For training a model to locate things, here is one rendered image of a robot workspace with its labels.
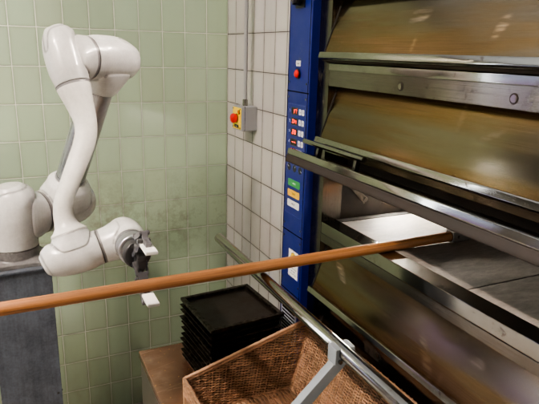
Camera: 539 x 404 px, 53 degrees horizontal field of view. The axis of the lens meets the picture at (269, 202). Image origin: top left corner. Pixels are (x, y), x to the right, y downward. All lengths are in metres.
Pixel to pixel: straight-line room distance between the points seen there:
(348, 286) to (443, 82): 0.73
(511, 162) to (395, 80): 0.43
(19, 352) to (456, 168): 1.57
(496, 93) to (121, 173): 1.71
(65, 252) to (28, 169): 0.91
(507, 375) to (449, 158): 0.50
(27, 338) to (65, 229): 0.62
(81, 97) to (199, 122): 0.97
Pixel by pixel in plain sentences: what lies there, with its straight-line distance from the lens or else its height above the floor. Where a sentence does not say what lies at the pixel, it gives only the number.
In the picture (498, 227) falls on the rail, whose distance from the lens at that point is 1.06.
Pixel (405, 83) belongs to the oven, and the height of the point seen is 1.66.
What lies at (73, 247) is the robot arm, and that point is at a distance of 1.60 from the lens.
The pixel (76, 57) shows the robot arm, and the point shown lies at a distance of 1.71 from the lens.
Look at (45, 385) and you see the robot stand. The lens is 2.23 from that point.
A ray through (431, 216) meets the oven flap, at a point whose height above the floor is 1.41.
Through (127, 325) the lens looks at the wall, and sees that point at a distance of 2.76.
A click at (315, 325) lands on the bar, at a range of 1.19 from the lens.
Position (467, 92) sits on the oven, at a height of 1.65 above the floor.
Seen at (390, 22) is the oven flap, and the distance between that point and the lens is 1.54.
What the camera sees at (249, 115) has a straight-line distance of 2.25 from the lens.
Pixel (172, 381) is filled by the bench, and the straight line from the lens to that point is 2.08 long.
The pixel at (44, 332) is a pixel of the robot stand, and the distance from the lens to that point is 2.12.
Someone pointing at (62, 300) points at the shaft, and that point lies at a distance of 1.30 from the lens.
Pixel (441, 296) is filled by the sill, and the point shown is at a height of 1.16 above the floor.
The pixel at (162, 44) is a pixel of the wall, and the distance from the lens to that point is 2.49.
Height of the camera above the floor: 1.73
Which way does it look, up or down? 16 degrees down
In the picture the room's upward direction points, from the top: 2 degrees clockwise
